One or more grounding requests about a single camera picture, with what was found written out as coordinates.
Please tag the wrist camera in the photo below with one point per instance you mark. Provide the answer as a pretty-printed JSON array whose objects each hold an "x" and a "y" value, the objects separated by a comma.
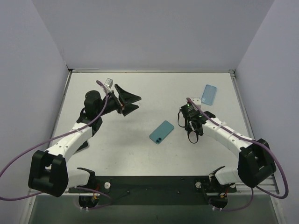
[
  {"x": 196, "y": 101},
  {"x": 108, "y": 83}
]

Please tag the teal phone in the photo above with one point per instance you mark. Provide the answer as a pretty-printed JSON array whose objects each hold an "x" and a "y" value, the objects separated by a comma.
[{"x": 161, "y": 132}]

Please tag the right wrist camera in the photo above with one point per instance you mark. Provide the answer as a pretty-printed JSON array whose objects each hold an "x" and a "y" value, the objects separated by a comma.
[{"x": 196, "y": 101}]

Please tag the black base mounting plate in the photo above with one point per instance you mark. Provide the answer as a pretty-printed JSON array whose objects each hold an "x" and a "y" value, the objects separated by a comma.
[{"x": 159, "y": 190}]

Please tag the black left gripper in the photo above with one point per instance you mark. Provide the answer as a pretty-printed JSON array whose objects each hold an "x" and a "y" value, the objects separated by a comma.
[{"x": 119, "y": 104}]

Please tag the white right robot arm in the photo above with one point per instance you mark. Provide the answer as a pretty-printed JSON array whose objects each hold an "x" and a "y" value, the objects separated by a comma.
[{"x": 255, "y": 164}]

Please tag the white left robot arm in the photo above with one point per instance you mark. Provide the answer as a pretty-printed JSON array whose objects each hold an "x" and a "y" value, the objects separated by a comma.
[{"x": 48, "y": 171}]

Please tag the light blue phone case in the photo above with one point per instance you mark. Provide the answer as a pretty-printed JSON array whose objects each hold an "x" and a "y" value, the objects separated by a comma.
[{"x": 208, "y": 95}]

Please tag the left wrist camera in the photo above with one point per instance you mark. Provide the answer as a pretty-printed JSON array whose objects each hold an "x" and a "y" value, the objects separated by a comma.
[{"x": 108, "y": 83}]

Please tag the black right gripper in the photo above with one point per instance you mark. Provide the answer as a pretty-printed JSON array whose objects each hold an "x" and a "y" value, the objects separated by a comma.
[{"x": 193, "y": 131}]

